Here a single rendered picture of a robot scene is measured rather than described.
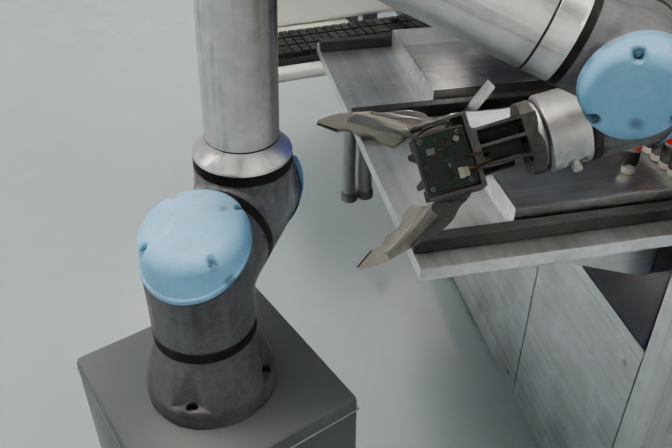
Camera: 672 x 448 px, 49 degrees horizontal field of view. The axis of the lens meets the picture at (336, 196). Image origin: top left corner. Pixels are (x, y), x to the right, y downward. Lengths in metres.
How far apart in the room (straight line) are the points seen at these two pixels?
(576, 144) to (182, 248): 0.39
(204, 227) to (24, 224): 1.91
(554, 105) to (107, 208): 2.08
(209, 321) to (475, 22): 0.41
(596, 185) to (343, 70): 0.52
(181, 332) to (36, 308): 1.53
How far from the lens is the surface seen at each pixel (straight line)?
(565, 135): 0.71
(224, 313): 0.78
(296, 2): 1.78
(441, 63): 1.43
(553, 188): 1.10
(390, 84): 1.34
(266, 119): 0.81
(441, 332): 2.10
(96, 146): 3.00
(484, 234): 0.96
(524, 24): 0.55
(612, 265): 1.18
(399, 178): 1.08
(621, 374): 1.37
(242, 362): 0.84
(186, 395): 0.86
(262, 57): 0.78
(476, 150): 0.68
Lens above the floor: 1.48
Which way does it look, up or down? 35 degrees down
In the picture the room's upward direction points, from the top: straight up
